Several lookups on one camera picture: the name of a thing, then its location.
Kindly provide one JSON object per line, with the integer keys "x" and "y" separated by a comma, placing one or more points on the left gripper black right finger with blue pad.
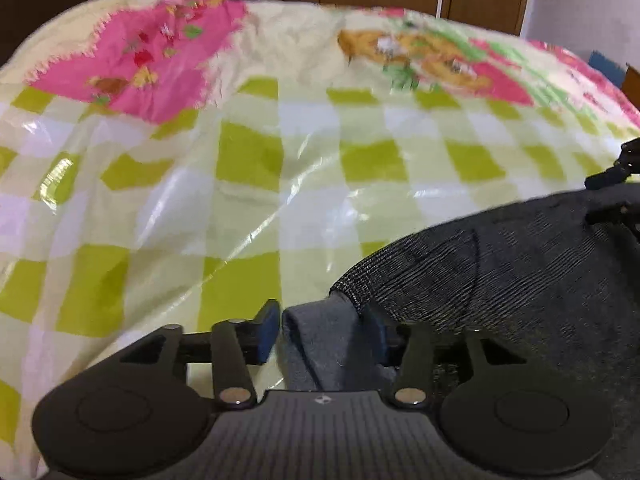
{"x": 409, "y": 349}

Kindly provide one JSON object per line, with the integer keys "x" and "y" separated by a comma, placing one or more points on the green checkered cartoon bedsheet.
{"x": 181, "y": 161}

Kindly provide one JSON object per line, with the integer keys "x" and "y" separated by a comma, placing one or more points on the dark grey plaid pants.
{"x": 537, "y": 274}

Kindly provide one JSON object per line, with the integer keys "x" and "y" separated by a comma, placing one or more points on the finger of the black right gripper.
{"x": 612, "y": 176}

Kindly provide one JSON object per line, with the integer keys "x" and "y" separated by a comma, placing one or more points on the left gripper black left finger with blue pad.
{"x": 230, "y": 347}

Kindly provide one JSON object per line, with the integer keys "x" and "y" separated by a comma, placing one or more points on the blue foam floor mat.
{"x": 611, "y": 70}

